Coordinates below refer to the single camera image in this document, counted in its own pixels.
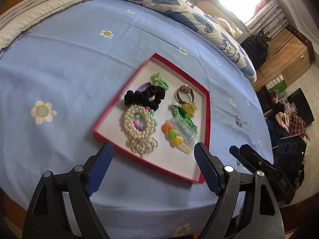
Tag purple hair tie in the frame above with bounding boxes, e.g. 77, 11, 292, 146
135, 83, 153, 93

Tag white grey pillow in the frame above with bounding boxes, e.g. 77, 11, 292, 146
1, 0, 93, 53

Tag red shallow box lid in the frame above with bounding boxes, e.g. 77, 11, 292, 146
93, 53, 211, 183

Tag black television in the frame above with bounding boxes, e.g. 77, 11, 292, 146
288, 88, 315, 126

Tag blue heart pattern quilt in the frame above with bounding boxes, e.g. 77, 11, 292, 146
125, 0, 257, 83

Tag pearl bracelet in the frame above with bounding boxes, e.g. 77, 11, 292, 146
123, 104, 156, 140

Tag light blue floral bedsheet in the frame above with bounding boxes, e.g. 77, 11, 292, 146
1, 0, 273, 238

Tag wristwatch with olive strap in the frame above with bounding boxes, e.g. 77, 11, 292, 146
175, 84, 195, 104

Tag black scrunchie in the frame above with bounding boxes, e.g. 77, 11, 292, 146
124, 85, 166, 111

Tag colourful bead bracelet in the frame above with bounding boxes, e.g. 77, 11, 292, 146
132, 106, 159, 132

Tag green bow hair tie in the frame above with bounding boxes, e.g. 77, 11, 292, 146
151, 72, 171, 91

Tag grey bed guard rail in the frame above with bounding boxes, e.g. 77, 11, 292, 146
174, 0, 250, 34

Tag grey curtain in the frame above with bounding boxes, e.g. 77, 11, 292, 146
245, 0, 289, 39

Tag green braided cow bracelet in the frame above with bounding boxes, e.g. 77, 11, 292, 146
167, 101, 199, 132

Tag pile of clothes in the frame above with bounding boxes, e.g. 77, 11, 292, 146
265, 91, 310, 147

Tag yellow hair claw clip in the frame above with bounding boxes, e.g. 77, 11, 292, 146
181, 103, 197, 119

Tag silver rhinestone brooch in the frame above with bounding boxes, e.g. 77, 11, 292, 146
125, 136, 158, 158

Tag wooden wardrobe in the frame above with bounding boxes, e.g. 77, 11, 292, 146
252, 25, 315, 92

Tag clear comb with hearts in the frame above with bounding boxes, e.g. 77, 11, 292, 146
161, 117, 197, 154

